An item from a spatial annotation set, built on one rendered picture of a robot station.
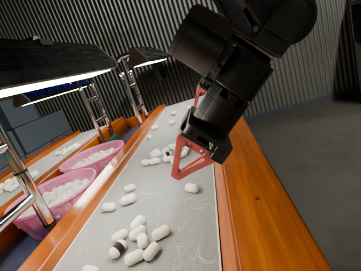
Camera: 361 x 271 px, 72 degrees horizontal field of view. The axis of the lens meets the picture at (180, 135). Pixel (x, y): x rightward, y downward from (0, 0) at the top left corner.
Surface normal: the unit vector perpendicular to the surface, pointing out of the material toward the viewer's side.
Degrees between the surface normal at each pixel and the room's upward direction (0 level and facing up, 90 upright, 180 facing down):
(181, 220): 0
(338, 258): 0
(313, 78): 90
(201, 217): 0
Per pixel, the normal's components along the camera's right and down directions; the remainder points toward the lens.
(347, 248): -0.31, -0.91
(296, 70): -0.12, 0.33
